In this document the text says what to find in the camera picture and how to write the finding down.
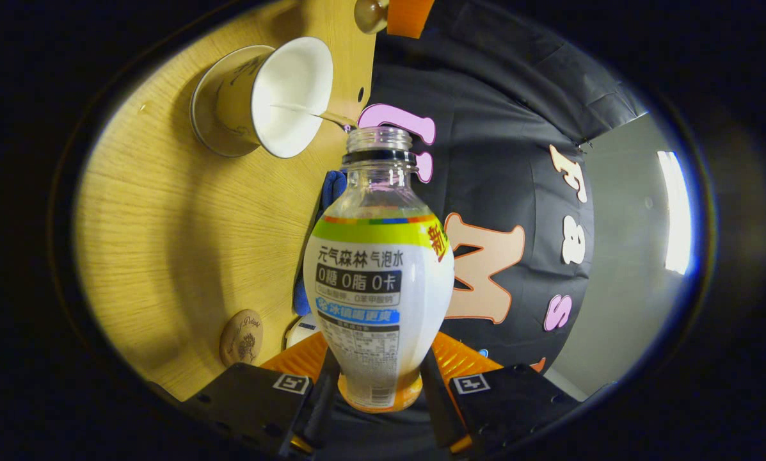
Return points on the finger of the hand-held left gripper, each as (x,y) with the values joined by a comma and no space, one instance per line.
(408,16)

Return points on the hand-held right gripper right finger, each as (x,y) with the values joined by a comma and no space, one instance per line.
(437,410)

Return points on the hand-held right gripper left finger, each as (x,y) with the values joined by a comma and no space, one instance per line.
(322,410)

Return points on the round wooden coaster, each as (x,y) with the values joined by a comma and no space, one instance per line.
(242,338)

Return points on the clear labelled water bottle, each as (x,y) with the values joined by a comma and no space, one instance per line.
(379,288)

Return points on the white toaster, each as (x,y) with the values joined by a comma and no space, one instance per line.
(303,331)

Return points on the black backdrop cloth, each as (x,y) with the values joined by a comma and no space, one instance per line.
(498,128)

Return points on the blue towel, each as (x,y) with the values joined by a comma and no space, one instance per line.
(333,186)

